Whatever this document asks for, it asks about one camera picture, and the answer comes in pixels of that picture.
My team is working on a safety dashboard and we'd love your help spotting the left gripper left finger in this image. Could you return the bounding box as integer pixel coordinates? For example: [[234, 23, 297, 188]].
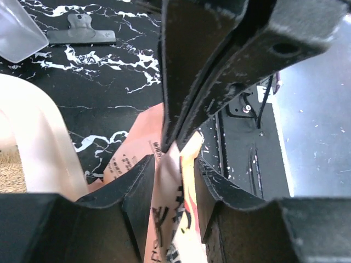
[[1, 155, 155, 262]]

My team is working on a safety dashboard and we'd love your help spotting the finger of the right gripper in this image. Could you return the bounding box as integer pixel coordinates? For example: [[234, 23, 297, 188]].
[[160, 1, 248, 152], [177, 1, 348, 145]]

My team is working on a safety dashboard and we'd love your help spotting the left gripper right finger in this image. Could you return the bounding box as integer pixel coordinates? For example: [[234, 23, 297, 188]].
[[194, 157, 350, 262]]

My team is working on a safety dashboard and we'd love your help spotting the pink cat litter bag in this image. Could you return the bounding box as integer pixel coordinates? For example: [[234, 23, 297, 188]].
[[88, 103, 207, 262]]

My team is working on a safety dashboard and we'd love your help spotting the metal litter scoop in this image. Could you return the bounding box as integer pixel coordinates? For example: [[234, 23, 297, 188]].
[[1, 0, 49, 63]]

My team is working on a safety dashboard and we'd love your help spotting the beige plastic litter box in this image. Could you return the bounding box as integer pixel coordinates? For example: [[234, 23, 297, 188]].
[[1, 74, 89, 201]]

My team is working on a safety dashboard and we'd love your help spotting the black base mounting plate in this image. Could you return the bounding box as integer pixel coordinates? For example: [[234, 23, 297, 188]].
[[199, 84, 294, 200]]

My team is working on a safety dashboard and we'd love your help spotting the black binder clip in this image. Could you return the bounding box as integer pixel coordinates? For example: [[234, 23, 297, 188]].
[[46, 14, 116, 44]]

